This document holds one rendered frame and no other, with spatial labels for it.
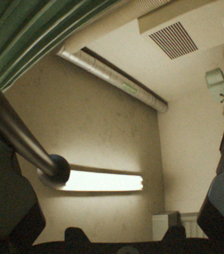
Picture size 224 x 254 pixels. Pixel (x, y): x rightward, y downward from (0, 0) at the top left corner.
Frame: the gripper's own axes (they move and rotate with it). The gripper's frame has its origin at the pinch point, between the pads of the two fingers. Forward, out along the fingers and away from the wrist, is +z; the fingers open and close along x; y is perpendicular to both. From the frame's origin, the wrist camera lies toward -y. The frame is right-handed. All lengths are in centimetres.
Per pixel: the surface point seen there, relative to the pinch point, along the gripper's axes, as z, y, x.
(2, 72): 4.1, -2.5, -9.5
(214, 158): 204, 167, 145
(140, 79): 257, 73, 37
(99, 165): 156, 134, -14
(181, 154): 236, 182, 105
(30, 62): 6.8, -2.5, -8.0
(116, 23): 162, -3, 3
